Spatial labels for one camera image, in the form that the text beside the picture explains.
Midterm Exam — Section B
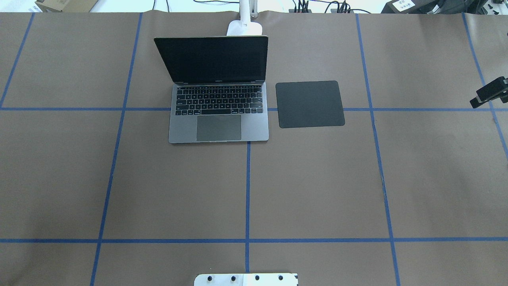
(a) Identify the black mouse pad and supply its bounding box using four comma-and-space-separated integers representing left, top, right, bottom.
275, 80, 345, 128

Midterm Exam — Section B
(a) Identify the grey laptop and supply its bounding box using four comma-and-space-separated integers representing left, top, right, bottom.
154, 35, 269, 144

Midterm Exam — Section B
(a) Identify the black power strip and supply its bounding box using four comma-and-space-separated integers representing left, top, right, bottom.
284, 0, 354, 14

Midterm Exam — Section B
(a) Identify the cardboard box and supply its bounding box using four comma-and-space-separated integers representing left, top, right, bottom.
35, 0, 98, 13

